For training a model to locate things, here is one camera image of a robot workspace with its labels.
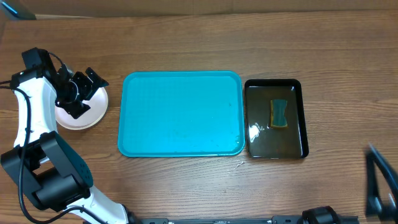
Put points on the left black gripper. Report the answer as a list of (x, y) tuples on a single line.
[(92, 87)]

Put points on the white plate with red stain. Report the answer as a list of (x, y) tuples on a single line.
[(99, 105)]

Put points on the teal plastic tray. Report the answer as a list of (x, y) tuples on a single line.
[(181, 114)]

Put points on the green yellow sponge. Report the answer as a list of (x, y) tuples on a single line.
[(277, 116)]

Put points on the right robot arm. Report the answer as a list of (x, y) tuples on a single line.
[(374, 206)]

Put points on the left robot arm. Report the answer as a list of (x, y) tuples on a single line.
[(45, 168)]

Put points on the black water tray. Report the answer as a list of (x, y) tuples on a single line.
[(263, 141)]

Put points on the dark corner object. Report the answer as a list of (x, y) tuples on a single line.
[(15, 10)]

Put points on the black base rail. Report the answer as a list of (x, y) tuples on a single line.
[(278, 219)]

